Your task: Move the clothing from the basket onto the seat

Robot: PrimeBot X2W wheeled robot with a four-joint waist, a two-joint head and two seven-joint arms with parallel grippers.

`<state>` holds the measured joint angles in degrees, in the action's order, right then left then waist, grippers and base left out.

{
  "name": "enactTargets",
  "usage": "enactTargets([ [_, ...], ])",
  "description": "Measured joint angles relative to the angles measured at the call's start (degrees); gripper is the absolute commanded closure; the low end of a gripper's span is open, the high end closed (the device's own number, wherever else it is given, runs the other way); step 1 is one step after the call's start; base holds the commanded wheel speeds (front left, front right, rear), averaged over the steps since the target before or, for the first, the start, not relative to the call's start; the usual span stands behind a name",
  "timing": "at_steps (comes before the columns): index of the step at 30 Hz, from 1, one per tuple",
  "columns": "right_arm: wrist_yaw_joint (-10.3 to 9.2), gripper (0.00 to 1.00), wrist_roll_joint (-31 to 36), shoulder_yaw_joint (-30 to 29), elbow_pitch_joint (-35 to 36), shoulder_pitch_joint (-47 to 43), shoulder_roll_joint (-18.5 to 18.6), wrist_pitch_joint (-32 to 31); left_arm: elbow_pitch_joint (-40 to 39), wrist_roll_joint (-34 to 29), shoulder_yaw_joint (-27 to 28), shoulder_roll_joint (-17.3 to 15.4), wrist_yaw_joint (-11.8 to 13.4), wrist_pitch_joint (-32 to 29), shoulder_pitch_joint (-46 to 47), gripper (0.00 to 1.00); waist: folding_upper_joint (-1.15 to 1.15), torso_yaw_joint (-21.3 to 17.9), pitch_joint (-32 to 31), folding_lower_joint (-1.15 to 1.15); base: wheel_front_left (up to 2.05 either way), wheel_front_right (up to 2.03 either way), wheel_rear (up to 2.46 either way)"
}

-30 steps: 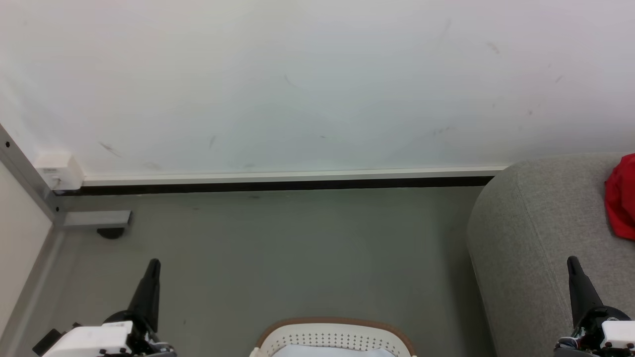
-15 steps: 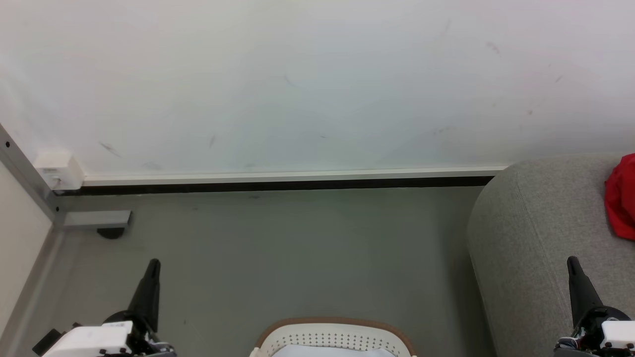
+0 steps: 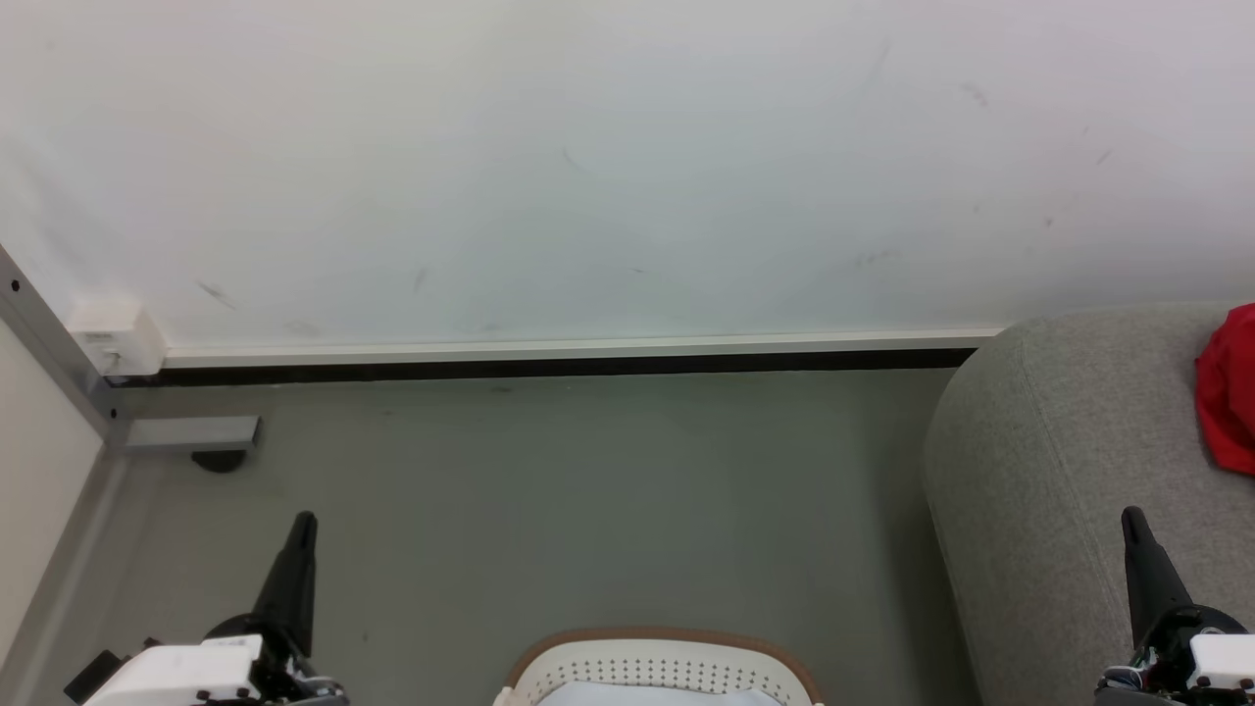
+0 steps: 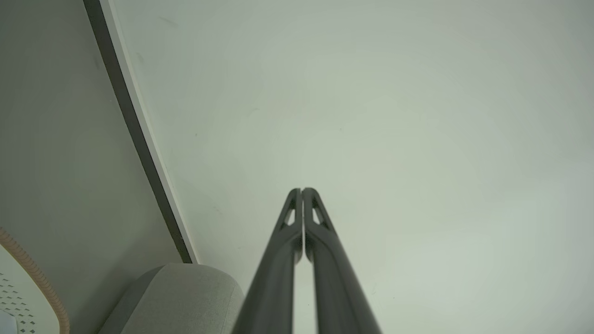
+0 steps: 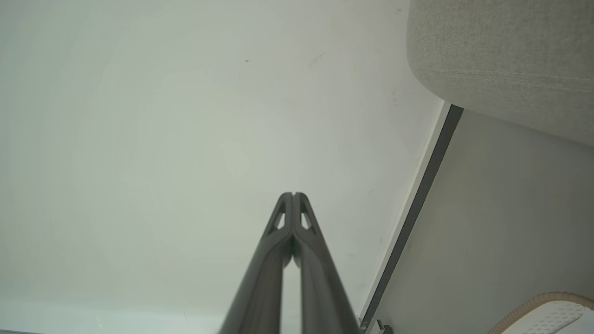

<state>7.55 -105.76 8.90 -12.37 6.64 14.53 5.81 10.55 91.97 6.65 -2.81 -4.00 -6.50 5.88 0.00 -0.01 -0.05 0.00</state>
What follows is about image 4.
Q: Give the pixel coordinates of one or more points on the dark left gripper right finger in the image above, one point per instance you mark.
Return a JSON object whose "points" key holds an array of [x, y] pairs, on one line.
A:
{"points": [[336, 287]]}

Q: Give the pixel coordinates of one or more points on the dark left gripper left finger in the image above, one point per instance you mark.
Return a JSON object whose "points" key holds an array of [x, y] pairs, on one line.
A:
{"points": [[274, 278]]}

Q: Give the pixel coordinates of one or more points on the white basket with tan rim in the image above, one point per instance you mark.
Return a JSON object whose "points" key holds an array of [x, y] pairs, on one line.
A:
{"points": [[23, 297]]}

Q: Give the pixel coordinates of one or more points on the grey fabric sofa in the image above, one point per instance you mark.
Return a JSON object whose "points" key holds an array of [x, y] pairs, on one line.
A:
{"points": [[181, 301]]}

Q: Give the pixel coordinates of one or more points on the white and black baseboard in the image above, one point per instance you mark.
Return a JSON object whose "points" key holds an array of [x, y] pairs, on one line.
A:
{"points": [[139, 134]]}

